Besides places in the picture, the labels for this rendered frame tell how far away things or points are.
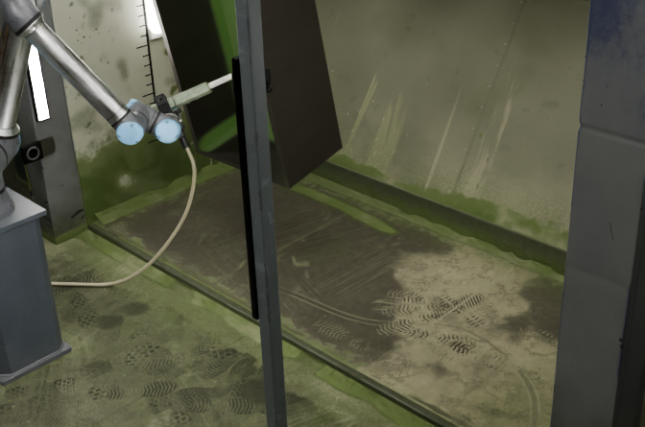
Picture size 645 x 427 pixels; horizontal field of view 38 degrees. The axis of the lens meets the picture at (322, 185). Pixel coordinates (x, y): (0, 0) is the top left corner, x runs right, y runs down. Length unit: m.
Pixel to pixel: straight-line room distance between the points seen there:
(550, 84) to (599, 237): 2.04
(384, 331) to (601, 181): 1.67
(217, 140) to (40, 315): 1.21
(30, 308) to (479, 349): 1.72
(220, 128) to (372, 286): 1.06
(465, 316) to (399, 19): 1.71
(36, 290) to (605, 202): 2.23
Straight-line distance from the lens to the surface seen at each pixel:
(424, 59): 4.73
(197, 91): 3.82
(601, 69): 2.24
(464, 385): 3.53
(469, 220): 4.39
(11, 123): 3.67
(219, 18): 4.30
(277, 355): 2.94
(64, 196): 4.65
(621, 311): 2.45
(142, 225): 4.68
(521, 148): 4.34
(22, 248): 3.65
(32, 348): 3.85
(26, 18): 3.34
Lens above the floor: 2.23
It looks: 26 degrees down
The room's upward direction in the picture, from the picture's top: 2 degrees counter-clockwise
